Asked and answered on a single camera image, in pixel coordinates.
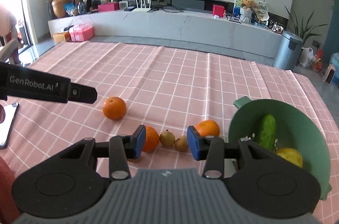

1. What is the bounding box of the magenta box on console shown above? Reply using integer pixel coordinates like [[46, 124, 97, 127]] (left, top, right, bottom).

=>
[[98, 2, 119, 12]]

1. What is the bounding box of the red box on console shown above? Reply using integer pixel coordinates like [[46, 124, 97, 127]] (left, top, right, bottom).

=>
[[212, 4, 225, 18]]

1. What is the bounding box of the orange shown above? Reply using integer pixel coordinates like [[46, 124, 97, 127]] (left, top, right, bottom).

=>
[[143, 126, 160, 152], [195, 120, 220, 137], [102, 97, 127, 120]]

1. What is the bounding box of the white wifi router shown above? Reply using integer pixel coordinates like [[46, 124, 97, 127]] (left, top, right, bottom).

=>
[[133, 0, 152, 12]]

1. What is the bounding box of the yellow lemon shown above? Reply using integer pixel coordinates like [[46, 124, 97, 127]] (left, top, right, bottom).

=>
[[275, 148, 303, 168]]

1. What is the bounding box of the person in background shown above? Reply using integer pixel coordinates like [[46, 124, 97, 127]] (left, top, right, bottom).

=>
[[1, 6, 22, 65]]

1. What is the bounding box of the brown kiwi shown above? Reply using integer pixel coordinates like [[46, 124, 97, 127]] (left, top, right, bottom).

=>
[[174, 136, 189, 152], [160, 130, 175, 147]]

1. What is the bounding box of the white plastic bag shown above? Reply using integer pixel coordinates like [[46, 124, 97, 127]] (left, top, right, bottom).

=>
[[299, 47, 314, 68]]

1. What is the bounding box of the green plastic colander bowl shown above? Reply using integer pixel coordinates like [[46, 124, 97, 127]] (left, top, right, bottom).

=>
[[228, 96, 332, 200]]

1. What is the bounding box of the green cucumber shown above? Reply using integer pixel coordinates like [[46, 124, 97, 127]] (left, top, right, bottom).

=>
[[255, 115, 276, 151]]

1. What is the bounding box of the green floor plant right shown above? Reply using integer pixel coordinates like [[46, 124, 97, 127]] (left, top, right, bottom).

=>
[[284, 7, 328, 43]]

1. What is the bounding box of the bronze vase with dried grass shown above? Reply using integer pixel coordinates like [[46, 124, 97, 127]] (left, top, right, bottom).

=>
[[47, 0, 71, 18]]

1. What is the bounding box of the pink checkered tablecloth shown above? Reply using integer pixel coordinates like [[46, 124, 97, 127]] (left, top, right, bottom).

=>
[[1, 42, 338, 223]]

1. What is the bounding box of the white smartphone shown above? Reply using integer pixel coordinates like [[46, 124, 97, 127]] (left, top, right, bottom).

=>
[[0, 102, 19, 149]]

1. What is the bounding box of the teddy bear plush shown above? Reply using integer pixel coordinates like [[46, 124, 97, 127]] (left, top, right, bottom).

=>
[[241, 0, 258, 12]]

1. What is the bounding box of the orange cardboard box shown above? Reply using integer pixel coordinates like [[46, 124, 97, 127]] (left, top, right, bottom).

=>
[[52, 32, 71, 43]]

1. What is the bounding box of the marble tv console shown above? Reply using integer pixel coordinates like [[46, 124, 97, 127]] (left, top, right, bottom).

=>
[[48, 10, 282, 58]]

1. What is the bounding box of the grey pedal trash bin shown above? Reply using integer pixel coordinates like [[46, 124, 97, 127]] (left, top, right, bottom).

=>
[[273, 31, 304, 71]]

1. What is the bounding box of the pink storage box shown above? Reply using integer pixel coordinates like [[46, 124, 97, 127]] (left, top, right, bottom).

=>
[[68, 24, 94, 42]]

